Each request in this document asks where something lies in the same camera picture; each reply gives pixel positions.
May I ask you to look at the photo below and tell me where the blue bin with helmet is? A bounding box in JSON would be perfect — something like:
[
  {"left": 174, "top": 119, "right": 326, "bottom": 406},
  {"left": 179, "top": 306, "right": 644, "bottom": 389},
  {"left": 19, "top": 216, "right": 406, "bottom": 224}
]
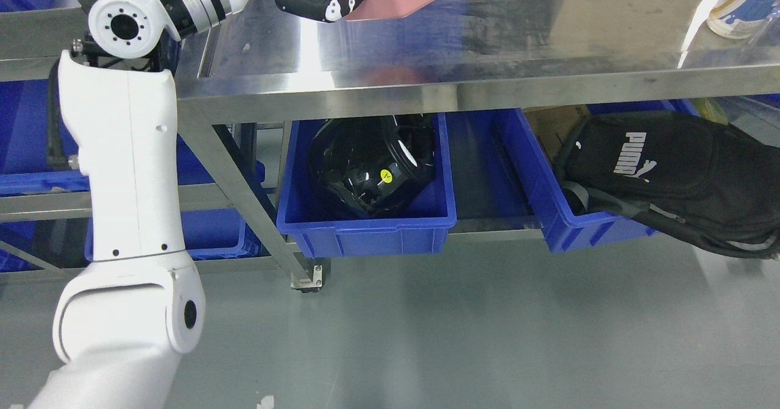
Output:
[{"left": 276, "top": 113, "right": 457, "bottom": 257}]

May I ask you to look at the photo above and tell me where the stainless steel table frame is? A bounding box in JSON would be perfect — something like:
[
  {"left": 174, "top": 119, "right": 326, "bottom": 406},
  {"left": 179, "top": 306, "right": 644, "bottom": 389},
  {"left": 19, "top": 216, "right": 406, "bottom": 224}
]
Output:
[{"left": 175, "top": 0, "right": 778, "bottom": 291}]

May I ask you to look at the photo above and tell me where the blue bin left shelf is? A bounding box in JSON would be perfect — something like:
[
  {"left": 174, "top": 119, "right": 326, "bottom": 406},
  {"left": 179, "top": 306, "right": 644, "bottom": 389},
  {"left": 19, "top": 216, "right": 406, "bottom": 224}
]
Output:
[{"left": 1, "top": 79, "right": 90, "bottom": 197}]

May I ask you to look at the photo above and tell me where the blue bin with backpack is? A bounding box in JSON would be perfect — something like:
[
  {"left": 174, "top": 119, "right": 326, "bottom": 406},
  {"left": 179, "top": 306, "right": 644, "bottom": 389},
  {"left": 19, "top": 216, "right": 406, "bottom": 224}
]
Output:
[{"left": 495, "top": 100, "right": 698, "bottom": 254}]

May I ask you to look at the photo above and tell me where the brown cardboard piece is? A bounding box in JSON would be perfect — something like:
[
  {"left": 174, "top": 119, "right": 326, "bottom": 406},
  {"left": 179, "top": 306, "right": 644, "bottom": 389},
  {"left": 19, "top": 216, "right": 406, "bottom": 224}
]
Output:
[{"left": 523, "top": 104, "right": 591, "bottom": 163}]

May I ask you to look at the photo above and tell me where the white blue container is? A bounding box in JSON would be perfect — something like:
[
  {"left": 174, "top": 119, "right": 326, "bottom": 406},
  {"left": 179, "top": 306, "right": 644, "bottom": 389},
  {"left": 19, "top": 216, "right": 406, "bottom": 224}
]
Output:
[{"left": 706, "top": 0, "right": 778, "bottom": 40}]

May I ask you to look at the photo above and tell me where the black Puma backpack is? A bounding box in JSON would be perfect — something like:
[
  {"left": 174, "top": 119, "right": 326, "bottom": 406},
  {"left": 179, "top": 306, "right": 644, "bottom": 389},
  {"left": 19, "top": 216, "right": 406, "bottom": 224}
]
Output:
[{"left": 553, "top": 111, "right": 779, "bottom": 259}]

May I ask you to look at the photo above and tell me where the blue bin lower left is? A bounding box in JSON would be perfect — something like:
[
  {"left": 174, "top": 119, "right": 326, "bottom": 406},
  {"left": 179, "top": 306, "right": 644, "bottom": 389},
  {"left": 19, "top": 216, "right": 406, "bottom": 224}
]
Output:
[{"left": 84, "top": 160, "right": 266, "bottom": 262}]

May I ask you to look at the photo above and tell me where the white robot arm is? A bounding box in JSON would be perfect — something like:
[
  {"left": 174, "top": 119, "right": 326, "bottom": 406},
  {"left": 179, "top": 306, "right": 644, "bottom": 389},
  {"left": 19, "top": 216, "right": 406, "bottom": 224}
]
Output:
[{"left": 30, "top": 0, "right": 250, "bottom": 408}]

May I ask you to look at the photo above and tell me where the black glossy helmet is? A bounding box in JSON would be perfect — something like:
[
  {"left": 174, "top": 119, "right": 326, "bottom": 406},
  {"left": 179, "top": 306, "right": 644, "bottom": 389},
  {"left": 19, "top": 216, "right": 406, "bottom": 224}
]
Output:
[{"left": 306, "top": 113, "right": 437, "bottom": 219}]

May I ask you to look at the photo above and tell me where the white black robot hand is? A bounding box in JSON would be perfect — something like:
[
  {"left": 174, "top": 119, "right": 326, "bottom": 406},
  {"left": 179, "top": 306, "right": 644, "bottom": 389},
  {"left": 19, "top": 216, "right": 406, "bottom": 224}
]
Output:
[{"left": 275, "top": 0, "right": 366, "bottom": 23}]

